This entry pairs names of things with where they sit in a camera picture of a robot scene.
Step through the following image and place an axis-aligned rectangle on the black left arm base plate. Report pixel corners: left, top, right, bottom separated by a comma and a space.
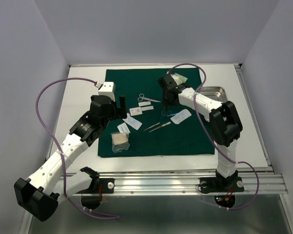
79, 178, 115, 195

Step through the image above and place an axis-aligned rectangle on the white paper strip lower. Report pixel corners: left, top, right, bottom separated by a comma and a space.
141, 106, 154, 111

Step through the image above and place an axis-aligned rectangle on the white paper strip upper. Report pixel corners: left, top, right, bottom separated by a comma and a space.
138, 101, 151, 107

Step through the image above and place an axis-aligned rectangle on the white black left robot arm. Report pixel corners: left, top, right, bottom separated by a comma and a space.
14, 95, 127, 221

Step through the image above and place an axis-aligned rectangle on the green printed gauze packet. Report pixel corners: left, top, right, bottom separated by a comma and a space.
171, 73, 188, 85

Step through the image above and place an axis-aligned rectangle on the green surgical drape cloth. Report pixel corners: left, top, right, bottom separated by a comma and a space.
98, 68, 215, 158

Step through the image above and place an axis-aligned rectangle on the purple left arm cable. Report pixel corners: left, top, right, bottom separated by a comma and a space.
36, 77, 120, 218

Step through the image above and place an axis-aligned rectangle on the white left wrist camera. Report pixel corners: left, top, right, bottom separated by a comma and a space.
98, 82, 115, 101

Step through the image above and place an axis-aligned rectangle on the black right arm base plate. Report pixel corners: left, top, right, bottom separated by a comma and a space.
197, 177, 245, 194

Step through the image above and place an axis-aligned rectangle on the clear bag beige gauze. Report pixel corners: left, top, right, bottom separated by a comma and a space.
111, 132, 130, 153

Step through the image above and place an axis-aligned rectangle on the small suture needle packet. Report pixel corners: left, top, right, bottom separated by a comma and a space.
129, 107, 143, 116

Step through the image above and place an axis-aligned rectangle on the white blue pouch right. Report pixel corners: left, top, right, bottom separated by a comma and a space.
170, 109, 191, 125

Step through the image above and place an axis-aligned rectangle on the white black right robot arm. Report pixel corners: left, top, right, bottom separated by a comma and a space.
158, 74, 243, 194

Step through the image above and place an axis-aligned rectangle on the white paper strip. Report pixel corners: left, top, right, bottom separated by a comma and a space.
138, 101, 151, 107
141, 106, 154, 111

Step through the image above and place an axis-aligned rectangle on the aluminium front rail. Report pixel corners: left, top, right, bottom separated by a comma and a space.
58, 170, 289, 195

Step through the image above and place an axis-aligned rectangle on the small white blue packet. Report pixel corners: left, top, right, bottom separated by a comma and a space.
117, 122, 130, 134

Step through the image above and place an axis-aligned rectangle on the long white blue pouch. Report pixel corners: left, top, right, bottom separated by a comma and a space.
123, 113, 142, 130

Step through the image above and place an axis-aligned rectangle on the stainless steel instrument tray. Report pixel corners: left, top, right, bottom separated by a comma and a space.
199, 86, 228, 102

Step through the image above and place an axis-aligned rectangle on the steel scalpel handle long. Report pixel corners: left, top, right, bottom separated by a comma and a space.
149, 121, 171, 133

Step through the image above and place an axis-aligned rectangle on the curved steel scissors upper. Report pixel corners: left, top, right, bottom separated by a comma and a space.
137, 94, 160, 103

